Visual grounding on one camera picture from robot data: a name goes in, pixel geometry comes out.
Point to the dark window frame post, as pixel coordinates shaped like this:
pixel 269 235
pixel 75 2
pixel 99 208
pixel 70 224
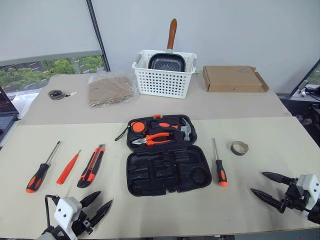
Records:
pixel 98 37

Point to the dark laptop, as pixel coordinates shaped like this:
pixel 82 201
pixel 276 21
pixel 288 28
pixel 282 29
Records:
pixel 6 117

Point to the long black orange screwdriver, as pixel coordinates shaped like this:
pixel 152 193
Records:
pixel 37 177

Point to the orange black tape measure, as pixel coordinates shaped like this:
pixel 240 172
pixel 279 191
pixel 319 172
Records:
pixel 137 127

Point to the black tool case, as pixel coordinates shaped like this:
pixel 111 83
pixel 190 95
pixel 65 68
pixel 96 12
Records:
pixel 150 180

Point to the small round olive case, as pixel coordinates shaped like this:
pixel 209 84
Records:
pixel 55 94

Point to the grey tape roll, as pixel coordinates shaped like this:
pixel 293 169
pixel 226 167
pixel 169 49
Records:
pixel 235 150

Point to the white roller blind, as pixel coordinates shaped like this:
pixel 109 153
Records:
pixel 45 27

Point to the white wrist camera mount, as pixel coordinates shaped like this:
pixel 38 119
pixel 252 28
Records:
pixel 65 211
pixel 308 183

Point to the orange tester pen screwdriver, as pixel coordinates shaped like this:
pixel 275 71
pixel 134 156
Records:
pixel 67 171

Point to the silver claw hammer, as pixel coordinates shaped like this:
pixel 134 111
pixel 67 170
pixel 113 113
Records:
pixel 185 130

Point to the clear bag brown paper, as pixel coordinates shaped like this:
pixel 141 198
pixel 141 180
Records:
pixel 108 88

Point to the flat brown cardboard box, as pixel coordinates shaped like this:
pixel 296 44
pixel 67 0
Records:
pixel 230 78

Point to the white perforated plastic basket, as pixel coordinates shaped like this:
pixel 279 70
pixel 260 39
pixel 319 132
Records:
pixel 162 83

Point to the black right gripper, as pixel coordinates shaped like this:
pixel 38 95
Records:
pixel 293 198

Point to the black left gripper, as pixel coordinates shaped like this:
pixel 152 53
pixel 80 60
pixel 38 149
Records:
pixel 81 222

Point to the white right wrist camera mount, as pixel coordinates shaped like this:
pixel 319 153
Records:
pixel 308 183

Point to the short black orange screwdriver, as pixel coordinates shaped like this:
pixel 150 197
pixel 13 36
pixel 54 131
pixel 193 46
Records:
pixel 220 172

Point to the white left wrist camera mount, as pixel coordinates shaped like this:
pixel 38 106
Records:
pixel 65 211

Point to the orange black utility knife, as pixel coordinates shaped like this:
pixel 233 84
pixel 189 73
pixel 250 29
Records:
pixel 91 167

